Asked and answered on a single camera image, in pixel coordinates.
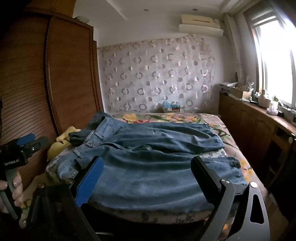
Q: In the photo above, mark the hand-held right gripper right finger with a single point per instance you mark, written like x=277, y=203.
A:
x=204, y=178

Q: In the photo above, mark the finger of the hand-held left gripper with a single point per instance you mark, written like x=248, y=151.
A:
x=26, y=139
x=38, y=144

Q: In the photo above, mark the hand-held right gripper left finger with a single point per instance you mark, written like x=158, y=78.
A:
x=90, y=183

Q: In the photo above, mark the blue denim pants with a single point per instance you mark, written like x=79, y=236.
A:
x=143, y=166

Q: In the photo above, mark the person's left hand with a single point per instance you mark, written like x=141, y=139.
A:
x=18, y=190

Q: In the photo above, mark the yellow plush toy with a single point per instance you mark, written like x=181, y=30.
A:
x=62, y=139

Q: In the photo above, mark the bed with floral sheet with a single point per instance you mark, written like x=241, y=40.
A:
x=229, y=139

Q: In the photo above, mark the blue white floral quilt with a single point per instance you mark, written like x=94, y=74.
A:
x=161, y=216

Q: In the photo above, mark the brown wooden wardrobe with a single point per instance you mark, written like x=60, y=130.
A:
x=69, y=81

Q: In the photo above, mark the low wooden cabinet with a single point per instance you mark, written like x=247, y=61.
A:
x=249, y=120

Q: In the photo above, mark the blue plastic bag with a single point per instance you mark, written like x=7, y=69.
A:
x=170, y=104

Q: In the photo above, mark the open cardboard box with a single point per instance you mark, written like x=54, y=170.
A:
x=240, y=93

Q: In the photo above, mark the white round knob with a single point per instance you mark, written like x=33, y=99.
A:
x=290, y=139

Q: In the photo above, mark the stack of papers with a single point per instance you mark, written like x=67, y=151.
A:
x=227, y=86

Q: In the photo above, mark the green capped bottle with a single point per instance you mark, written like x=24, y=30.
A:
x=275, y=99

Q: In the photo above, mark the tied window curtain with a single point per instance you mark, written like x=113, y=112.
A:
x=232, y=46

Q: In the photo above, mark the window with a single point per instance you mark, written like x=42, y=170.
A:
x=275, y=58

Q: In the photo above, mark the white air deflector panel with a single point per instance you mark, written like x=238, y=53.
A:
x=201, y=30

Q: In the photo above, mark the beige air conditioner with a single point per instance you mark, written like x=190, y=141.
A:
x=198, y=19

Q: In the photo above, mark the circle patterned wall curtain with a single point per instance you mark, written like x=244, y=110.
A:
x=157, y=74

